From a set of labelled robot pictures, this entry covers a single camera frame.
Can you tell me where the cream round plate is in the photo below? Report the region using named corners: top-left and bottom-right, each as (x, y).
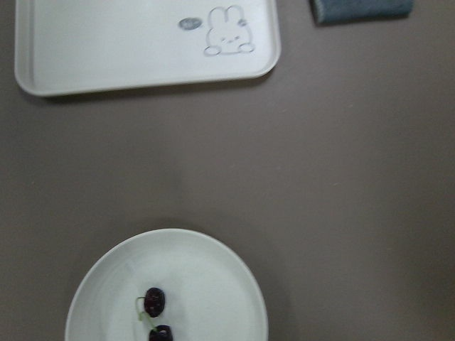
top-left (65, 229), bottom-right (269, 340)

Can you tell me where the cream rabbit tray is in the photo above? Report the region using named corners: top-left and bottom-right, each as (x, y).
top-left (14, 1), bottom-right (281, 97)

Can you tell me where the folded grey cloth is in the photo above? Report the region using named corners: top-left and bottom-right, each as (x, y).
top-left (311, 0), bottom-right (414, 25)

